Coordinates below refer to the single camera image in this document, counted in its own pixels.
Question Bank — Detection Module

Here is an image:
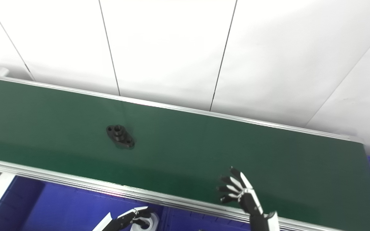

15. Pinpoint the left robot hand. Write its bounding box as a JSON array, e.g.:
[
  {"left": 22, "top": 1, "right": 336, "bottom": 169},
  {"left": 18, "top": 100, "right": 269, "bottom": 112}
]
[{"left": 92, "top": 206, "right": 154, "bottom": 231}]

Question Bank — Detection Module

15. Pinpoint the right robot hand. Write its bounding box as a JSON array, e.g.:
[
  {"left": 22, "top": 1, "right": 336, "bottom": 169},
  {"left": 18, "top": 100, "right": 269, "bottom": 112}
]
[{"left": 216, "top": 166, "right": 280, "bottom": 231}]

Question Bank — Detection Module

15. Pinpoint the black flange part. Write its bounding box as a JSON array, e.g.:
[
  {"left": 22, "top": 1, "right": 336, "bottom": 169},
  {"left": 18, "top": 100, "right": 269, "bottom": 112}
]
[{"left": 106, "top": 125, "right": 135, "bottom": 149}]

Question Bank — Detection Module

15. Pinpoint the white cylindrical plastic part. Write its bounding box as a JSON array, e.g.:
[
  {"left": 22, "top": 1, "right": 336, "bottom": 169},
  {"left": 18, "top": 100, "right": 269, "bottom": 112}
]
[{"left": 133, "top": 212, "right": 160, "bottom": 231}]

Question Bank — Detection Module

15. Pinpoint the green conveyor belt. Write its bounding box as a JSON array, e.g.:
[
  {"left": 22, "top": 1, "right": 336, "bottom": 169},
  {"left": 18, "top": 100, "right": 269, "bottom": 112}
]
[
  {"left": 0, "top": 73, "right": 370, "bottom": 231},
  {"left": 0, "top": 76, "right": 370, "bottom": 231}
]

